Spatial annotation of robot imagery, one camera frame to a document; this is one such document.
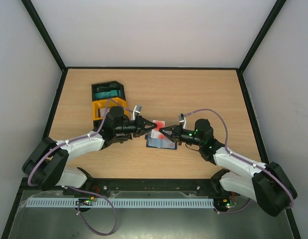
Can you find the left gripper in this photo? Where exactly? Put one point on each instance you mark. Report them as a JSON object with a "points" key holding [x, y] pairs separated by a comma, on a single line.
{"points": [[140, 125]]}

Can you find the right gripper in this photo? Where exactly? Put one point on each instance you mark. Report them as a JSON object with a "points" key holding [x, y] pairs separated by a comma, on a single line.
{"points": [[176, 133]]}

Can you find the red circle card front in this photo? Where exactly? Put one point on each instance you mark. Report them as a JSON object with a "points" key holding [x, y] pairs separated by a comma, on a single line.
{"points": [[159, 127]]}

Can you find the dark blue card holder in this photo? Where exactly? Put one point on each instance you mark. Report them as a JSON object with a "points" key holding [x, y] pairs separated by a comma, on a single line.
{"points": [[158, 140]]}

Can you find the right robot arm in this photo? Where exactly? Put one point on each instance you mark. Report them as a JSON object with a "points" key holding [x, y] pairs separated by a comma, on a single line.
{"points": [[215, 152]]}

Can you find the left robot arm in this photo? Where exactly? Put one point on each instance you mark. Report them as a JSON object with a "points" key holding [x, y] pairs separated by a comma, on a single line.
{"points": [[46, 166]]}

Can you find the yellow card bin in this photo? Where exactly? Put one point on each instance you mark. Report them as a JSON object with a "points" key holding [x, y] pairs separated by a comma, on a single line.
{"points": [[99, 106]]}

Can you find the black bin with red cards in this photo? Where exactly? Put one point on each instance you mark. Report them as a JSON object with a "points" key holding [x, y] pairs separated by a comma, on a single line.
{"points": [[112, 132]]}

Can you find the black bin with teal cards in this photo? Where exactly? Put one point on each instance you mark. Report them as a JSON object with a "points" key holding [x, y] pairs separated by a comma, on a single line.
{"points": [[107, 86]]}

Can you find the teal card stack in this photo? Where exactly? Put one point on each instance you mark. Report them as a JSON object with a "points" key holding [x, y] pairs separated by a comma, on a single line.
{"points": [[106, 95]]}

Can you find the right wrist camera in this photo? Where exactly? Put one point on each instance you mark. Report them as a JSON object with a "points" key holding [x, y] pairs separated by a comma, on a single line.
{"points": [[182, 120]]}

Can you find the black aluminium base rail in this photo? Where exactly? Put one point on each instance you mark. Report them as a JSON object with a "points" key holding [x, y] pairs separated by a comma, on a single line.
{"points": [[153, 185]]}

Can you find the white slotted cable duct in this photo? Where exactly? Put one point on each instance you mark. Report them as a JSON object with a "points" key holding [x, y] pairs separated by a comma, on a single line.
{"points": [[120, 203]]}

